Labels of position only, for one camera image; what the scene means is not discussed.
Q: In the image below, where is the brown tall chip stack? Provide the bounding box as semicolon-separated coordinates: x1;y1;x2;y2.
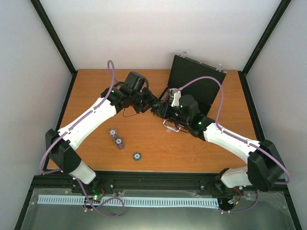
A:
161;92;170;102

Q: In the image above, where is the light blue cable duct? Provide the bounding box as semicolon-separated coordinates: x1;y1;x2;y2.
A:
37;195;219;209

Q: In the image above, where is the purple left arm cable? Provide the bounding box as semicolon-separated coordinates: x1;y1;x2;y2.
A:
39;59;125;218

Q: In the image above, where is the purple chip stack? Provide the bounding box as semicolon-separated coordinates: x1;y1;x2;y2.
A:
109;129;118;140
115;138;125;150

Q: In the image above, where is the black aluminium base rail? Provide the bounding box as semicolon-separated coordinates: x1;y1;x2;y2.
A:
31;170;287;199

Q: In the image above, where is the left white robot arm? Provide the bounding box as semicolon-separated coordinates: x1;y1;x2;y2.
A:
45;72;157;193

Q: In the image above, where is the left black frame post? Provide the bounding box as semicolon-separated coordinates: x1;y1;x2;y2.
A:
30;0;78;75

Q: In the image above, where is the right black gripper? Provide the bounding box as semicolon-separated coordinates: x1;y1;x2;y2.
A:
151;101;189;125

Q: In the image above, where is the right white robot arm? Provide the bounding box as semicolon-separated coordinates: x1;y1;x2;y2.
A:
151;95;285;192

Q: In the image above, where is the blue short stack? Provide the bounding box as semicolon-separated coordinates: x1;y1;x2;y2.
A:
133;152;142;161

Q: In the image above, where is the right black frame post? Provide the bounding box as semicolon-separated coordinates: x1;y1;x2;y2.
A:
241;0;292;75

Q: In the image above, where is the black frame post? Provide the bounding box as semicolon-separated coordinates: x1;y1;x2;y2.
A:
30;0;78;75
241;0;292;75

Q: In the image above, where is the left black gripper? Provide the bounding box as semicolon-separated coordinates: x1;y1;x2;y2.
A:
131;87;159;114

